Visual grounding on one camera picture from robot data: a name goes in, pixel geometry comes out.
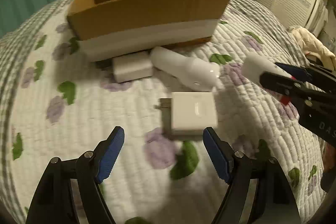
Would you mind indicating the white bottle red cap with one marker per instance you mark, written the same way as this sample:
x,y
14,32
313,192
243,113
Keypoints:
x,y
255,65

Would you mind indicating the small white box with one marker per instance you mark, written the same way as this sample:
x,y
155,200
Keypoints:
x,y
132,67

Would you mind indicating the white floral quilted blanket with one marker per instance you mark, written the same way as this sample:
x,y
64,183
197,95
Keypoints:
x,y
54,102

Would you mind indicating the white handheld device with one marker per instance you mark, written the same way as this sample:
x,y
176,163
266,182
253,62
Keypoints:
x,y
194,73

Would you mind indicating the cream jacket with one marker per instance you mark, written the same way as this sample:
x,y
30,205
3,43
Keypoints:
x,y
310,45

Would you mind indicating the brown cardboard box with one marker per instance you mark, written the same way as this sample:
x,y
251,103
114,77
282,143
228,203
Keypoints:
x,y
112,28

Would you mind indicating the white power adapter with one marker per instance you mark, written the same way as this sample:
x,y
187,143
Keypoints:
x,y
188,113

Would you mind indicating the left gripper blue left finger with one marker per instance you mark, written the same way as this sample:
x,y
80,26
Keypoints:
x,y
107,153

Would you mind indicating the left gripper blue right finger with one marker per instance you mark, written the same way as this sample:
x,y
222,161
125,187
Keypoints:
x,y
220,153

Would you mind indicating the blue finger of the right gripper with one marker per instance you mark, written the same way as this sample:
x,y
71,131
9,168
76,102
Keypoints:
x,y
296,72
281,84

